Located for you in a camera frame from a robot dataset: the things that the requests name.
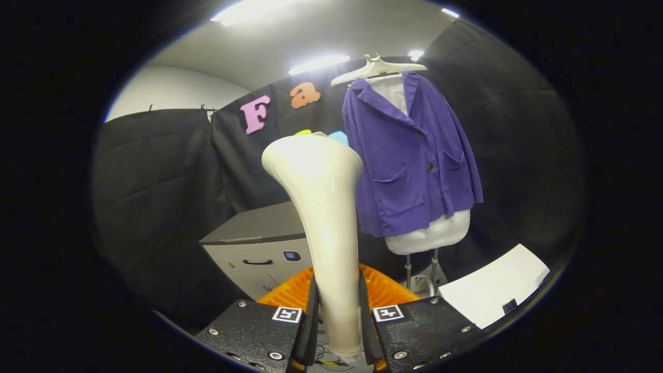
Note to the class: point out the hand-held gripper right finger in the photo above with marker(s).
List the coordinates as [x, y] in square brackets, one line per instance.
[430, 331]

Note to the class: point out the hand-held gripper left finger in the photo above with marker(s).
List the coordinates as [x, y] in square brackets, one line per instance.
[248, 331]

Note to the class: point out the white garment steamer head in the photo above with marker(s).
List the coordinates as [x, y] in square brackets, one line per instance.
[326, 217]

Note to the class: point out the purple jacket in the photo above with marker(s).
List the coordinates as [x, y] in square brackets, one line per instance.
[404, 176]

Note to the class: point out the steamer stand base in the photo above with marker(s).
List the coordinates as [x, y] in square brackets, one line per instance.
[422, 282]

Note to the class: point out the white clothes hanger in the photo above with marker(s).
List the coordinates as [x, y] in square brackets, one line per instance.
[378, 67]

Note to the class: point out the white flat sheet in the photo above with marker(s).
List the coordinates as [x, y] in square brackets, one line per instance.
[492, 285]

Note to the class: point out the small black block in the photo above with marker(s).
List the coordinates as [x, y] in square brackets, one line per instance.
[509, 306]

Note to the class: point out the grey cabinet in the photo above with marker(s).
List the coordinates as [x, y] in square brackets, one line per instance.
[259, 243]

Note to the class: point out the white padded ironing form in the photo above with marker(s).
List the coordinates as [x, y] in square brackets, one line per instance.
[435, 235]

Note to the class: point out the black backdrop cloth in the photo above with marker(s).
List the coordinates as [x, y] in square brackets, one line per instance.
[166, 181]

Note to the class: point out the long ceiling light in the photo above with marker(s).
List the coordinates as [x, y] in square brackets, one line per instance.
[318, 64]

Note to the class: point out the small ceiling light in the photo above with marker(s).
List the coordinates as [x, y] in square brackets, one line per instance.
[416, 54]
[450, 12]

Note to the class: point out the large ceiling light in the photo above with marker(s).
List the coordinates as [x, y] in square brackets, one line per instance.
[248, 10]

